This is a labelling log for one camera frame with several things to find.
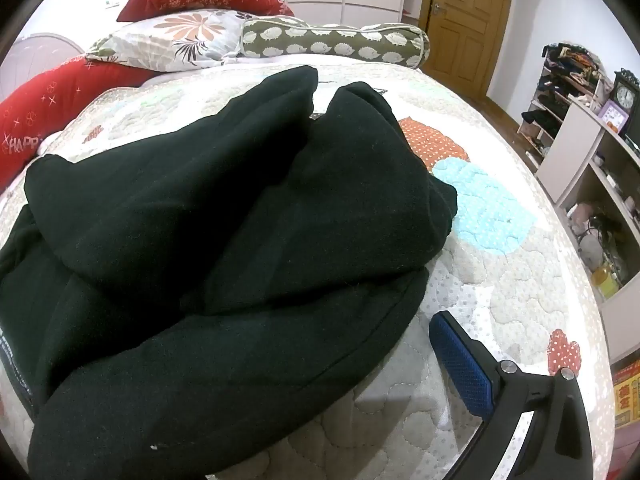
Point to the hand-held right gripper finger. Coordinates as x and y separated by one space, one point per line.
462 365

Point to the black pants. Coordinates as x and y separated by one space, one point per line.
200 235

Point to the heart-patterned quilt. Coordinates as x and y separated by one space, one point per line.
500 285

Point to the yellow bottle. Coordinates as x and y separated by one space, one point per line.
606 282

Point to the yellow and red carton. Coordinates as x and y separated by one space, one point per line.
627 395

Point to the pink plush toy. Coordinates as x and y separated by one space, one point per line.
582 212

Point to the grey TV cabinet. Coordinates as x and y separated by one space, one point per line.
570 150

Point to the shoe rack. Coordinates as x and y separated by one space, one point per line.
555 95

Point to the dark mantel clock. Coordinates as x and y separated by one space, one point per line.
625 95

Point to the wooden door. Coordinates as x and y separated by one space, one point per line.
470 20

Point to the olive hedgehog-print bolster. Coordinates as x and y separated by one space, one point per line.
330 40

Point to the white floral pillow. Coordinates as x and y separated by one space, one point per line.
170 40

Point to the red pillow with white lettering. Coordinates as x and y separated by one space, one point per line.
50 105

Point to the white fan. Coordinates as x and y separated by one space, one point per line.
45 47

